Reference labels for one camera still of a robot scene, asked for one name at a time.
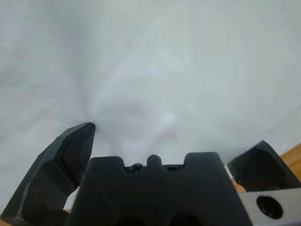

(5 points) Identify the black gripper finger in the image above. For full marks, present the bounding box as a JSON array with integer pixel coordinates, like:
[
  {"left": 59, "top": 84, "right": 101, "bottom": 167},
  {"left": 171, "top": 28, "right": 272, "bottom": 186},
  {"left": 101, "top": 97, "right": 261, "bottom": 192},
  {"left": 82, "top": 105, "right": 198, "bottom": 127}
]
[
  {"left": 1, "top": 121, "right": 96, "bottom": 224},
  {"left": 226, "top": 139, "right": 301, "bottom": 192}
]

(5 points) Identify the white Unitree print t-shirt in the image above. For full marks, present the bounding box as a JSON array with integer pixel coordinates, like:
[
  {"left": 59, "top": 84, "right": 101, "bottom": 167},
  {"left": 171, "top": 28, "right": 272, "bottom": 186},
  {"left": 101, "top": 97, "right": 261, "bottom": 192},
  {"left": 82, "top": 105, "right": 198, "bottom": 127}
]
[{"left": 0, "top": 0, "right": 301, "bottom": 212}]

